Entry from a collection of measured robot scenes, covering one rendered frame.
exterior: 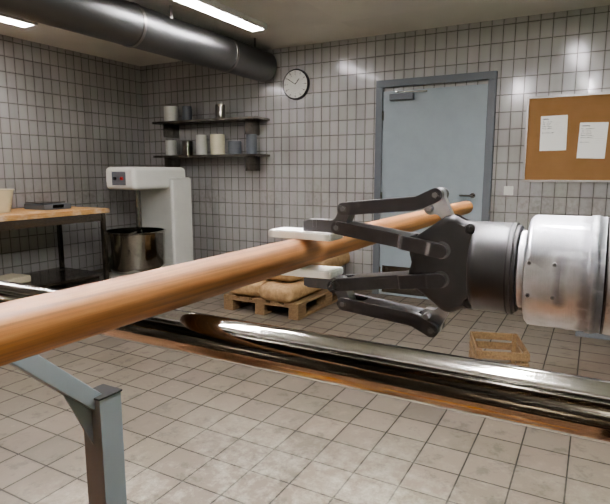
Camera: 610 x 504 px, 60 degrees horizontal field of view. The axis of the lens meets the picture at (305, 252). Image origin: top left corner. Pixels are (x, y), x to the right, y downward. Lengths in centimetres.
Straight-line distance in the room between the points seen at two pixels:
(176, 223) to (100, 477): 532
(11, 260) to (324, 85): 372
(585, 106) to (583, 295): 474
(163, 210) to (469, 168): 331
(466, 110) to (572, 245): 484
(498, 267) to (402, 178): 496
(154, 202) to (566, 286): 594
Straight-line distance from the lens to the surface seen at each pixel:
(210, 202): 660
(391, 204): 47
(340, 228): 49
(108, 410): 85
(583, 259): 42
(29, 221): 531
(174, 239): 611
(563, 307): 43
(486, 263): 43
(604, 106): 513
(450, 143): 525
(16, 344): 29
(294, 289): 457
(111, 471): 90
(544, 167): 512
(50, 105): 649
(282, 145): 600
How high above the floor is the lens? 128
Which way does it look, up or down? 9 degrees down
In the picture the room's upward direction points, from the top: straight up
